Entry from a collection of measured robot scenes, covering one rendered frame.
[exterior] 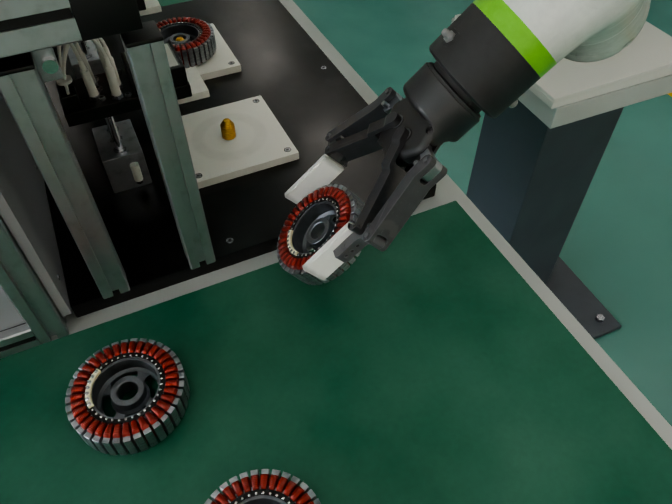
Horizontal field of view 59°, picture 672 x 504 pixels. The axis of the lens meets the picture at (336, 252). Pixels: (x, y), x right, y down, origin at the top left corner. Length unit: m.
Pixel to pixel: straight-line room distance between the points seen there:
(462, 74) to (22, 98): 0.36
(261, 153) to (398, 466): 0.45
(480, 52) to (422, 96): 0.06
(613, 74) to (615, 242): 0.92
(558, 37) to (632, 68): 0.57
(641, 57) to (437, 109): 0.64
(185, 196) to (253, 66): 0.43
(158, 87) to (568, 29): 0.35
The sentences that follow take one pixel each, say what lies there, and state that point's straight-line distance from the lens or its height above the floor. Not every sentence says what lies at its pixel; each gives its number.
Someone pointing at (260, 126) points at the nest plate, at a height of 0.78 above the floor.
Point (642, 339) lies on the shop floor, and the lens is 1.73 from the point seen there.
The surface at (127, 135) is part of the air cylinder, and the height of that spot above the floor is 0.82.
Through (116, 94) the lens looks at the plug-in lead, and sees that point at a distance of 0.75.
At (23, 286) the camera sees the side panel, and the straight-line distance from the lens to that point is 0.66.
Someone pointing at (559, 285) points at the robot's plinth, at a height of 0.02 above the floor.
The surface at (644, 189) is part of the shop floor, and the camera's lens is 2.15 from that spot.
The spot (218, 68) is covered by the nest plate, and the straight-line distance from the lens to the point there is 1.00.
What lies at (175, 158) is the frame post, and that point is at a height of 0.92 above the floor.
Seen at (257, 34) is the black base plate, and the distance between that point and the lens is 1.11.
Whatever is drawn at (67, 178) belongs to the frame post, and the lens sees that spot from 0.60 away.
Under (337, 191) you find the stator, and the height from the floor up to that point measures 0.86.
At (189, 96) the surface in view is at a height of 0.88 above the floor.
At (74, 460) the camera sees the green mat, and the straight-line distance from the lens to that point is 0.64.
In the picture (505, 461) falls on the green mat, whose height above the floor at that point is 0.75.
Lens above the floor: 1.30
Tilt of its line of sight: 49 degrees down
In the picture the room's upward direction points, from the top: straight up
